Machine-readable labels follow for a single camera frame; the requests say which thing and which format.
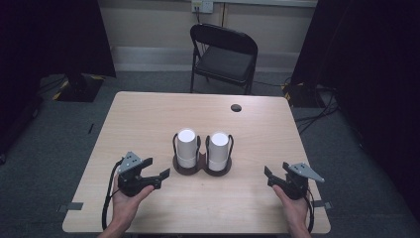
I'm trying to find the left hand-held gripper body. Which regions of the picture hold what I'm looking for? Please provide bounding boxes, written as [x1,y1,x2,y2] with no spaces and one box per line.
[116,151,155,198]

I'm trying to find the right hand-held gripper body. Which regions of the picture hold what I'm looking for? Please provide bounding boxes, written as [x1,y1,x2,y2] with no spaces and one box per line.
[284,162,326,201]

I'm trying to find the stack of white paper cups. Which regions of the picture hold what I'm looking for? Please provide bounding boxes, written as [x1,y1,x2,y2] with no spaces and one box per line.
[207,131,231,173]
[175,128,199,170]

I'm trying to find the dark double cup holder rack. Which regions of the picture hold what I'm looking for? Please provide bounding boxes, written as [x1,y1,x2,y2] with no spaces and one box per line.
[171,132,235,178]

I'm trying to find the person's right hand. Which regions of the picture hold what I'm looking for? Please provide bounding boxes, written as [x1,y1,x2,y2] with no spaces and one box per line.
[271,184,311,230]

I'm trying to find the person's left hand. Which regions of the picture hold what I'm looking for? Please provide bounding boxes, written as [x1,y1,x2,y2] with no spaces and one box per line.
[111,178,156,228]

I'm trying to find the grey tape strip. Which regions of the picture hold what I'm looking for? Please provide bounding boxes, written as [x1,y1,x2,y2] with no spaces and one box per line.
[55,201,84,213]
[311,199,333,211]

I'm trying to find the black floor box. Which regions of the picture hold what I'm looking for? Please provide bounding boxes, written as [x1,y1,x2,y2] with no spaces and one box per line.
[282,81,321,109]

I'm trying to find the black stand base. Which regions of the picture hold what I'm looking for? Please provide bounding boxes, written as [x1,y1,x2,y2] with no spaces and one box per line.
[52,72,106,103]

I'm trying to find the black folding chair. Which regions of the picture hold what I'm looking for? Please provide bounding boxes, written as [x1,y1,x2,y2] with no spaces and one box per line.
[189,22,260,96]

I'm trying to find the black curtain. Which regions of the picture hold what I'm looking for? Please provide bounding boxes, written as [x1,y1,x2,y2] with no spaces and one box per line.
[0,0,117,157]
[289,0,420,226]

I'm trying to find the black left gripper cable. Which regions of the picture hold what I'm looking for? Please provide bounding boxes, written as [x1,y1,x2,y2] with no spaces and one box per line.
[101,159,124,232]

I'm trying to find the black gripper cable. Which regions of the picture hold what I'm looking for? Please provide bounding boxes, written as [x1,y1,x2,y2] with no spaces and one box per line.
[304,187,316,234]
[101,159,124,232]

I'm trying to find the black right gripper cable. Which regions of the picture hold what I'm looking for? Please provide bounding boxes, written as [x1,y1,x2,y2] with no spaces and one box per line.
[304,187,316,234]

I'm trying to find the black floor cables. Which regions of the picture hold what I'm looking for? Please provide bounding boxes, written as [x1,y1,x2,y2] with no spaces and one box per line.
[294,84,342,135]

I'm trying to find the white wall socket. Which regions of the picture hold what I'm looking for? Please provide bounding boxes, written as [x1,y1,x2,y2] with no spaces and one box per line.
[190,0,215,15]

